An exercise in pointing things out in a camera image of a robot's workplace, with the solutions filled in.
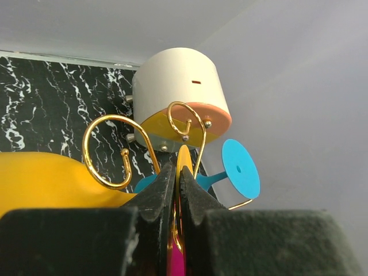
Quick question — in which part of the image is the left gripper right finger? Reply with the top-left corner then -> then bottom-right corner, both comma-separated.
179,167 -> 362,275

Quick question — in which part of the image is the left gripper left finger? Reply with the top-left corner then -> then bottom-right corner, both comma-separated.
1,162 -> 175,275

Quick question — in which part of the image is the blue wine glass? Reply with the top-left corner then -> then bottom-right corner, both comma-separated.
133,139 -> 262,200

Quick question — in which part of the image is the orange wine glass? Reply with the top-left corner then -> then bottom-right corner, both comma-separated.
0,144 -> 193,244

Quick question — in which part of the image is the white orange cylindrical container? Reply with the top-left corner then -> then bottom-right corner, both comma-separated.
132,48 -> 232,152

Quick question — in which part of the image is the gold wire wine glass rack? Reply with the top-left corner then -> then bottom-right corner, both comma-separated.
82,101 -> 252,209

